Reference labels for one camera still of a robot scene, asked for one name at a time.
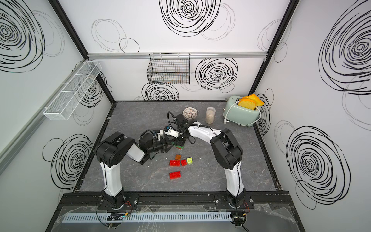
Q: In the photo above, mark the grey slotted cable duct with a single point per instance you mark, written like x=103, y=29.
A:
x=147, y=217

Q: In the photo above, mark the white wire shelf basket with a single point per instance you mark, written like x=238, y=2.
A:
x=81, y=89

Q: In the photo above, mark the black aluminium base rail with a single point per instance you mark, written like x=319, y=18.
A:
x=135, y=200

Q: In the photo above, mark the mint green toaster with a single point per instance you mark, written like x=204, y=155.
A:
x=240, y=115

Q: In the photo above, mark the yellow toast slice back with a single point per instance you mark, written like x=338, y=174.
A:
x=256, y=99

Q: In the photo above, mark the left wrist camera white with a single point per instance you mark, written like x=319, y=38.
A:
x=160, y=134

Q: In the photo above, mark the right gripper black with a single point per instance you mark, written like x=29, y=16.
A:
x=178, y=142

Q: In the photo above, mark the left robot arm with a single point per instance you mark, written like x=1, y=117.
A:
x=111, y=151

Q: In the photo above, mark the red large lego brick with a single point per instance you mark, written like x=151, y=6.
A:
x=175, y=175

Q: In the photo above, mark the black wire basket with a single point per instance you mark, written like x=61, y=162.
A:
x=169, y=68

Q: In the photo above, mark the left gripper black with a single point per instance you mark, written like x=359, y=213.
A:
x=164, y=145

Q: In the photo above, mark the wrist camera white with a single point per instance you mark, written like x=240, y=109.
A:
x=160, y=134
x=171, y=132

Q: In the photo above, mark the green lego brick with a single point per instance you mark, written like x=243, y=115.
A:
x=177, y=145

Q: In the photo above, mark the translucent plastic cup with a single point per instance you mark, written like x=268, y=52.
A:
x=210, y=114

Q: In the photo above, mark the yellow toast slice front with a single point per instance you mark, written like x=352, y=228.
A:
x=247, y=103

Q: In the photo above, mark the white perforated bowl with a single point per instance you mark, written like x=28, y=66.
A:
x=190, y=113

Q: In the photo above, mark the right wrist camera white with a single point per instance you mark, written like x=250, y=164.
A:
x=171, y=132

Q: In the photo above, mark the yellow toast slice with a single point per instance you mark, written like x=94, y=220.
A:
x=247, y=103
x=256, y=99

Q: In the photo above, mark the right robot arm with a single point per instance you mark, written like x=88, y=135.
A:
x=227, y=151

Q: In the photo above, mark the red long lego brick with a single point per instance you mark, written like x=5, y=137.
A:
x=175, y=163

